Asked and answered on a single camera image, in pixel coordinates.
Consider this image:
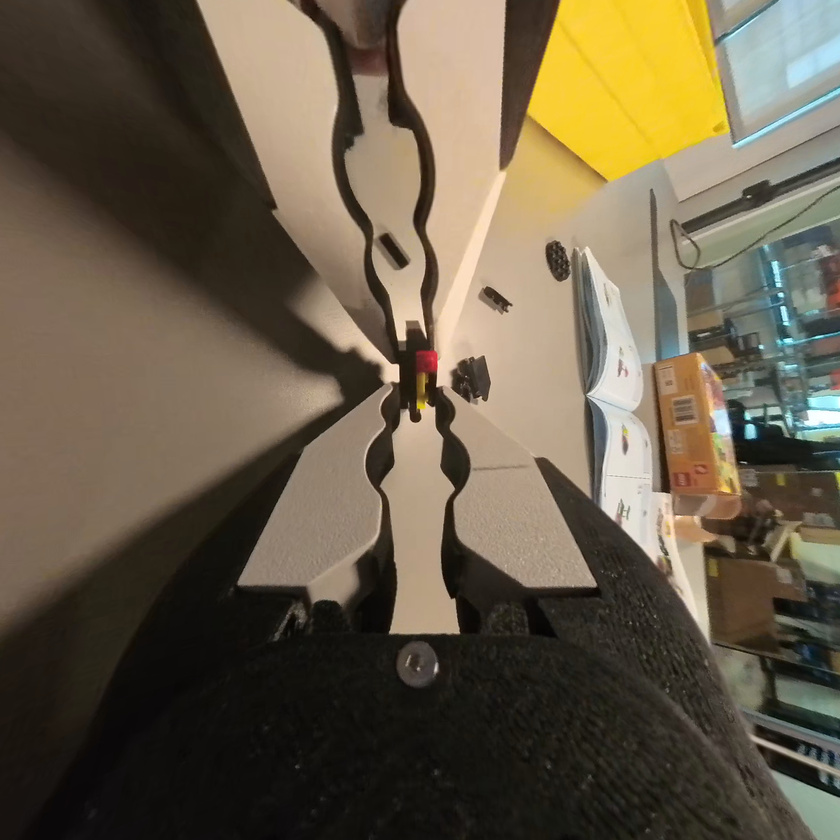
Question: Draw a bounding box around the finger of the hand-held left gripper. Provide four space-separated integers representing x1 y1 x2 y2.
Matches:
387 0 506 342
197 0 403 382

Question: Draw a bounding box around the large paned window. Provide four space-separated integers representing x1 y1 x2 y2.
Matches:
705 0 840 148

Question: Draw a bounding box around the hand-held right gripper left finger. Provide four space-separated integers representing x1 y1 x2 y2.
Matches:
238 384 398 601

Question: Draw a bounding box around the dark desk pad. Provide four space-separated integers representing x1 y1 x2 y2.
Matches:
650 189 681 362

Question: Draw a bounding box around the stack of cardboard boxes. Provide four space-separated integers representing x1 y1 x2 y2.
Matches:
705 472 840 651

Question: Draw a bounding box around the orange lego box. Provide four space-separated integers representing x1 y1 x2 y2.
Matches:
653 353 742 496

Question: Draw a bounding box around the yellow plastic parts bin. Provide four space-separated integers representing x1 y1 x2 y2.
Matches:
528 0 731 181

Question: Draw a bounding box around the black light stand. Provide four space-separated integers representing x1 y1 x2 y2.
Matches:
679 157 840 234

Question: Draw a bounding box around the small black red lego assembly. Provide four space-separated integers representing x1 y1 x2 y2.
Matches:
399 322 439 422

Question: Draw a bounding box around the lego instruction booklet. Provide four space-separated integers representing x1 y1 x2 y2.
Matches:
571 246 657 526

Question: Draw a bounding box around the metal storage shelving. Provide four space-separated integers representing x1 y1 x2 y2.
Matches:
686 223 840 395

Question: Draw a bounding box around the black cable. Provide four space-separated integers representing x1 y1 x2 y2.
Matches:
669 190 840 271

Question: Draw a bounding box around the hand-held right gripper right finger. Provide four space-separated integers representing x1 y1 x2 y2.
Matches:
436 386 598 599

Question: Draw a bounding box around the black office chair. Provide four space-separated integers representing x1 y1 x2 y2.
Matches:
728 400 840 468

